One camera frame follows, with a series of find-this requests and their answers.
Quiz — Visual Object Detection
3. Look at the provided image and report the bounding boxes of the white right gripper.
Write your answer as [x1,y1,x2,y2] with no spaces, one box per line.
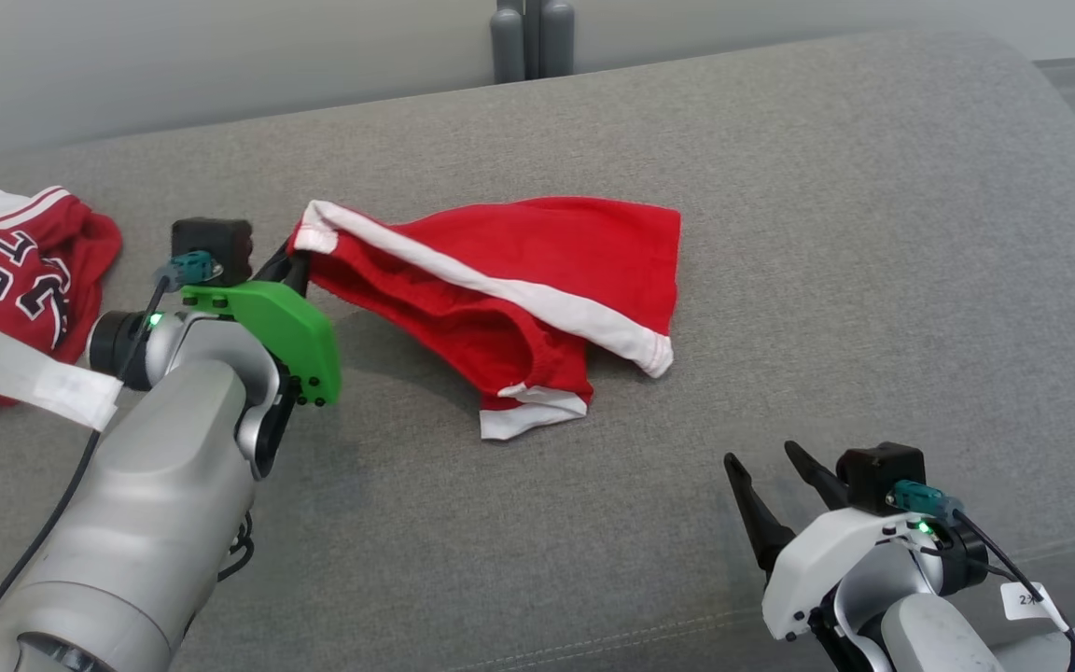
[723,441,932,645]

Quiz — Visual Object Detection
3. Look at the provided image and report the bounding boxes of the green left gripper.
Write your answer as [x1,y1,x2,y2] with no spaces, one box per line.
[181,245,343,408]

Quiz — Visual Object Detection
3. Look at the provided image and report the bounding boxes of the red shorts with white stripe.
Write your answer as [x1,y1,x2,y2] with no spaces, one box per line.
[287,196,682,441]

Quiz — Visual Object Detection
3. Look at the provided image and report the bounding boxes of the red Bulls jersey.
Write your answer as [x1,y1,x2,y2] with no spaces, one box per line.
[0,185,124,415]

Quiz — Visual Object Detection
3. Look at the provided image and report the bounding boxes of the grey cylindrical posts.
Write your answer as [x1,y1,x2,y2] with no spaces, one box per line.
[489,0,577,85]

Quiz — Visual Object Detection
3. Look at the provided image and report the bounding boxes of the teal left camera connector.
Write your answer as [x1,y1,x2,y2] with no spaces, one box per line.
[161,250,218,288]

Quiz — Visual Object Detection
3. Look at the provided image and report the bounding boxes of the teal camera connector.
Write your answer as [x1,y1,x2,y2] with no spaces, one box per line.
[161,250,218,288]
[890,480,966,525]

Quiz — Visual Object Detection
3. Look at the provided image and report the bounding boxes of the teal right camera connector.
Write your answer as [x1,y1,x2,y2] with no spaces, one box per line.
[890,480,966,525]

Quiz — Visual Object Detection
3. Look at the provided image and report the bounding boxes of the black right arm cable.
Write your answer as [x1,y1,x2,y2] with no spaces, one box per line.
[953,509,1075,672]

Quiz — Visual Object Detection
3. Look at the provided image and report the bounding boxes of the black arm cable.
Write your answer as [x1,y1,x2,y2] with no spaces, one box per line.
[0,273,171,631]
[953,509,1075,672]

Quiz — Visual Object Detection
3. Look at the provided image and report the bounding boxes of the white cable label tag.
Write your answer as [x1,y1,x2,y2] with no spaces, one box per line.
[1001,581,1058,623]

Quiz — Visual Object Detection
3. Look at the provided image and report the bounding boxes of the white tape on cable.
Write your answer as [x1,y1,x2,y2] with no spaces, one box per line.
[0,329,124,431]

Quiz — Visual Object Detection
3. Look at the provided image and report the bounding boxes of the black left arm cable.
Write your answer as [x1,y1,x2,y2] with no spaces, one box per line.
[0,273,171,631]

